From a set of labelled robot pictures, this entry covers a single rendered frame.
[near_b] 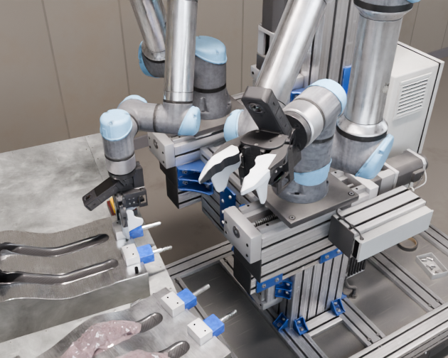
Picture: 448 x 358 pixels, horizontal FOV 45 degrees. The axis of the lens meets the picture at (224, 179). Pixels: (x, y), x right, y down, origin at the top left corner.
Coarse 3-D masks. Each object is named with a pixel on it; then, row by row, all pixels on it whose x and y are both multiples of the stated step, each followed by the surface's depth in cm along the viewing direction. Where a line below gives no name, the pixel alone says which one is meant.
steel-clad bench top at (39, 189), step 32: (0, 160) 197; (32, 160) 197; (64, 160) 197; (96, 160) 197; (0, 192) 181; (32, 192) 181; (64, 192) 181; (0, 224) 168; (32, 224) 168; (64, 224) 168; (160, 256) 157; (160, 288) 147; (0, 352) 131; (32, 352) 131
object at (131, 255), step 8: (128, 248) 143; (136, 248) 143; (144, 248) 145; (160, 248) 146; (168, 248) 146; (128, 256) 140; (136, 256) 141; (144, 256) 142; (152, 256) 144; (128, 264) 141
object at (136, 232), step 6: (114, 222) 151; (120, 222) 151; (156, 222) 155; (114, 228) 149; (120, 228) 149; (138, 228) 151; (144, 228) 153; (114, 234) 151; (120, 234) 149; (132, 234) 151; (138, 234) 152
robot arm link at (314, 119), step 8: (288, 104) 92; (296, 104) 91; (304, 104) 91; (312, 104) 91; (296, 112) 89; (304, 112) 89; (312, 112) 90; (312, 120) 89; (320, 120) 91; (312, 128) 89; (320, 128) 91; (312, 136) 90
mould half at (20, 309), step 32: (96, 224) 155; (32, 256) 141; (64, 256) 145; (96, 256) 145; (0, 288) 129; (32, 288) 132; (64, 288) 136; (96, 288) 136; (128, 288) 140; (0, 320) 129; (32, 320) 133; (64, 320) 137
